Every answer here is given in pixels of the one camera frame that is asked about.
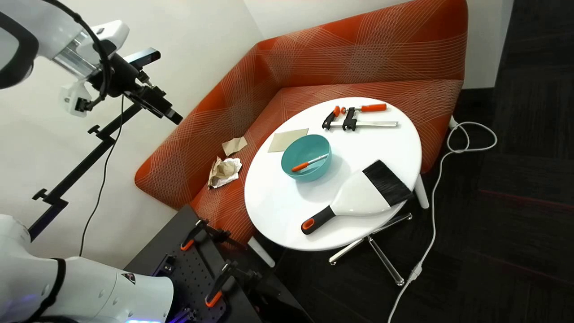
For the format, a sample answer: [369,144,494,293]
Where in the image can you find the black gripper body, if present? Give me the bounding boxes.
[87,53,159,105]

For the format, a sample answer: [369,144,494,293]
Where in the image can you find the teal plastic bowl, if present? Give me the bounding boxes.
[279,133,333,186]

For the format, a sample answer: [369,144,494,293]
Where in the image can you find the small beige paper piece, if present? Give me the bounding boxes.
[220,135,249,159]

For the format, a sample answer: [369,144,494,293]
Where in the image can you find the crumpled white paper wrapper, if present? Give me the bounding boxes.
[206,155,243,193]

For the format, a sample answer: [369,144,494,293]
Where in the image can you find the large beige paper piece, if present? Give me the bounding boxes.
[265,126,310,155]

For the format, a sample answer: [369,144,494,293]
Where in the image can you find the small orange black clamp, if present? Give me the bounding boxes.
[177,218,231,256]
[202,263,265,311]

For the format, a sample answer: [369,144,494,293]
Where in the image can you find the white round table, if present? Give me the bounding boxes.
[242,96,430,288]

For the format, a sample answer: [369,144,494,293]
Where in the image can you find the orange black bar clamp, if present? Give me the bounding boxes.
[320,103,401,133]

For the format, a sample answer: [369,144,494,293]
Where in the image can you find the orange fabric corner sofa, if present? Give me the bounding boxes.
[132,0,469,248]

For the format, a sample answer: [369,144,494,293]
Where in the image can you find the black rectangular pad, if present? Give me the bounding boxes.
[360,159,416,209]

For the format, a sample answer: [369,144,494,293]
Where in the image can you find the grey bar-shaped stereo camera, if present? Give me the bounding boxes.
[120,49,163,71]

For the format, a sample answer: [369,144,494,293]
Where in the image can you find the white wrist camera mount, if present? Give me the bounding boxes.
[59,80,96,119]

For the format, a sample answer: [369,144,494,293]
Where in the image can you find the thin black camera cable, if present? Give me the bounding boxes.
[77,98,127,259]

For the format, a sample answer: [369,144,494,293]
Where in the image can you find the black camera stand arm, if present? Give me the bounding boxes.
[25,98,148,243]

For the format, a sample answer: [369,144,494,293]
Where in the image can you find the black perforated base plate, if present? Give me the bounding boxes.
[123,205,312,323]

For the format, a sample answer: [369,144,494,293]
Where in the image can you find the wide scraper with black handle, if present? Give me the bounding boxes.
[299,173,392,238]

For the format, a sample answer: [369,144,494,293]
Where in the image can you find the white power cable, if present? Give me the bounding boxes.
[385,116,498,323]

